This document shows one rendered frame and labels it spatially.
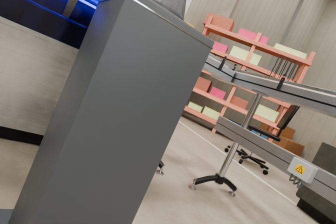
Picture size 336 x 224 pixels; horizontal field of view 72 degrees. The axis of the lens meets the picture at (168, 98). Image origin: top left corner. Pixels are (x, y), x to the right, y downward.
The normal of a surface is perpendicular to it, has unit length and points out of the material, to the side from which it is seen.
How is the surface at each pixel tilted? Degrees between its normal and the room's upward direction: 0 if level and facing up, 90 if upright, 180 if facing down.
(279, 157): 90
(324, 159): 90
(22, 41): 90
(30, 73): 90
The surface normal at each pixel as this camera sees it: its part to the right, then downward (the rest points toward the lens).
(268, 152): -0.80, -0.32
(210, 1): 0.47, 0.29
